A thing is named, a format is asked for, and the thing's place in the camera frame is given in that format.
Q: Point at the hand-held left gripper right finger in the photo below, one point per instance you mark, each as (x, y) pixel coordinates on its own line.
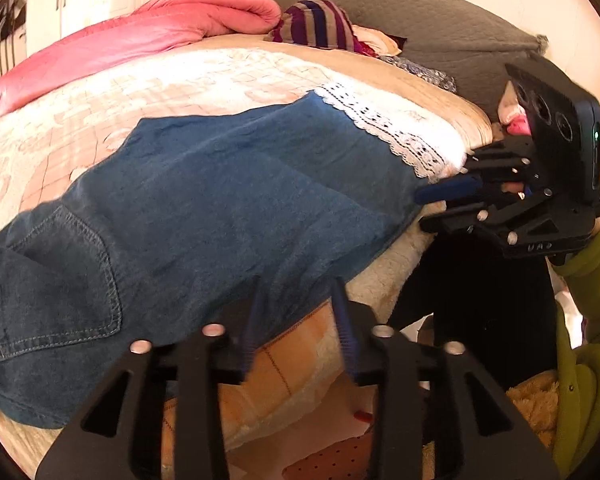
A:
(341, 325)

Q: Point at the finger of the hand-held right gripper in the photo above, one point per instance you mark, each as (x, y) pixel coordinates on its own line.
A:
(455, 191)
(480, 217)

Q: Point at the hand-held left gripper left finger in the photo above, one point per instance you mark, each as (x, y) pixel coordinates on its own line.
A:
(252, 332)

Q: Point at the blue denim pants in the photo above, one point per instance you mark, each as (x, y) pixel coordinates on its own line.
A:
(190, 200)

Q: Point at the pile of clothes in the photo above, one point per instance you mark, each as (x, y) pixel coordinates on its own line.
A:
(511, 112)

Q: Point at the person's legs in black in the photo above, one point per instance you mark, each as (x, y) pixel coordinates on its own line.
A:
(480, 290)

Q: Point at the dark patterned cloth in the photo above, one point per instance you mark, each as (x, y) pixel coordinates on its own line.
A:
(422, 72)

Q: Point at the peach pillow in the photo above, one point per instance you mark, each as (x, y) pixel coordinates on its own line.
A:
(380, 40)

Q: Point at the grey quilted headboard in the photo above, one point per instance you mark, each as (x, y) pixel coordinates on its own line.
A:
(430, 20)

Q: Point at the yellow plush cloth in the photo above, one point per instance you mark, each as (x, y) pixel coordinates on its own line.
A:
(532, 402)

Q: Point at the striped purple garment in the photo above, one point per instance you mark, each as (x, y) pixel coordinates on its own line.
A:
(315, 25)

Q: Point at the peach floral bed blanket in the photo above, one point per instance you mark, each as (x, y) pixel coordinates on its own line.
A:
(145, 85)

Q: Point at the pink duvet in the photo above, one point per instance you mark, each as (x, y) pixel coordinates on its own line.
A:
(145, 25)

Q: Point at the dark hanging clutter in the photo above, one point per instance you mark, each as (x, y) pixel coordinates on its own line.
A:
(5, 22)

